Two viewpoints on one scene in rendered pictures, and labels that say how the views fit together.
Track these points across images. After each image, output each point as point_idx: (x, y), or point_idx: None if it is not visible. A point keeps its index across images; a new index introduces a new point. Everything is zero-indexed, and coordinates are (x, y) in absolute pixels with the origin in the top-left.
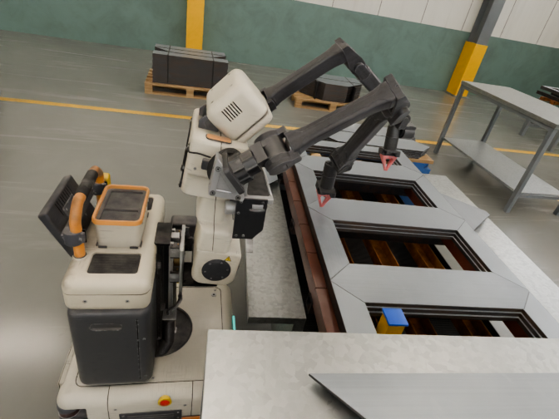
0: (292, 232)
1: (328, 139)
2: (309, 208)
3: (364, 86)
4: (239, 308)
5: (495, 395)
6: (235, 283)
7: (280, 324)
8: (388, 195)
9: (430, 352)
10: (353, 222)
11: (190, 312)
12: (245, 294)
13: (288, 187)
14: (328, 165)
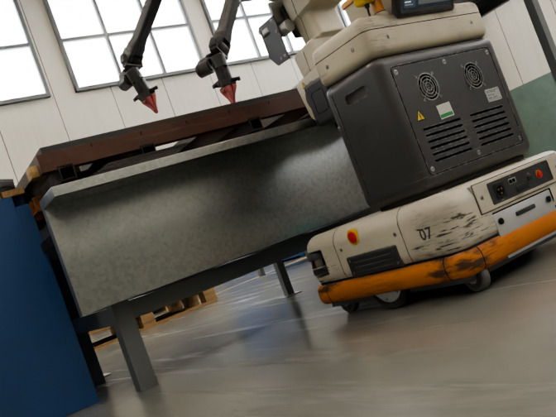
0: (262, 125)
1: (2, 182)
2: (243, 100)
3: (160, 2)
4: (302, 328)
5: None
6: (255, 351)
7: (347, 168)
8: None
9: None
10: None
11: (381, 211)
12: (269, 341)
13: (194, 123)
14: (223, 54)
